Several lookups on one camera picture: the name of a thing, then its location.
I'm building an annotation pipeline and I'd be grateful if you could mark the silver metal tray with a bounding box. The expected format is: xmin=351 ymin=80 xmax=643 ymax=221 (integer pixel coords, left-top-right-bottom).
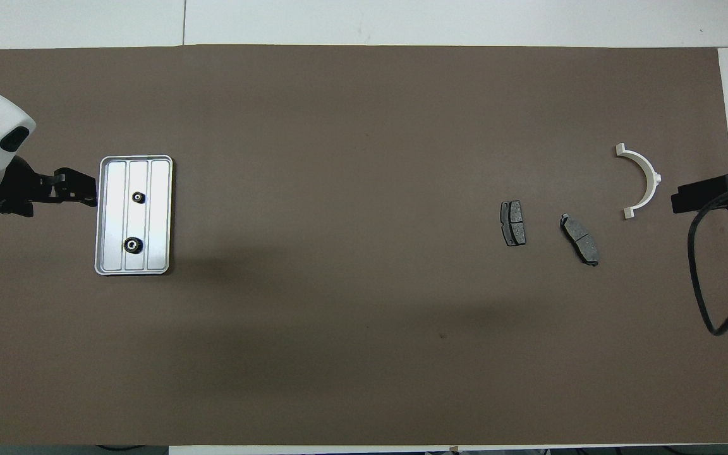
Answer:
xmin=94 ymin=154 xmax=174 ymax=276

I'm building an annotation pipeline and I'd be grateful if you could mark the brown table mat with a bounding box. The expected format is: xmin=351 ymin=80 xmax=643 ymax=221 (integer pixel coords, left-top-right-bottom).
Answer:
xmin=0 ymin=44 xmax=728 ymax=446

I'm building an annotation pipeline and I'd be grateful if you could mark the short grey brake pad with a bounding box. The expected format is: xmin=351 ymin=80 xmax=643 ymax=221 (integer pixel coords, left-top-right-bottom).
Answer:
xmin=500 ymin=200 xmax=527 ymax=247

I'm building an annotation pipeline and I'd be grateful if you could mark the long grey brake pad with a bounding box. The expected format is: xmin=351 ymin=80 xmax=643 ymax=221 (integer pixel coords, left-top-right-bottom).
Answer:
xmin=559 ymin=213 xmax=600 ymax=267

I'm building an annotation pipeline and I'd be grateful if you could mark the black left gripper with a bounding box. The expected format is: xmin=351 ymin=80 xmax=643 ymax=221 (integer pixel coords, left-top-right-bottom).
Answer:
xmin=0 ymin=155 xmax=99 ymax=217

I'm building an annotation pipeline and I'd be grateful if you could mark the white semicircular clamp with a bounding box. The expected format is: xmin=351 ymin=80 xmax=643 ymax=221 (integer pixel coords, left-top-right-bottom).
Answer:
xmin=615 ymin=143 xmax=663 ymax=220

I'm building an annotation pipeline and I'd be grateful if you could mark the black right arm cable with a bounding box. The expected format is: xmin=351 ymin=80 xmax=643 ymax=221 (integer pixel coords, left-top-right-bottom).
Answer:
xmin=688 ymin=180 xmax=728 ymax=337

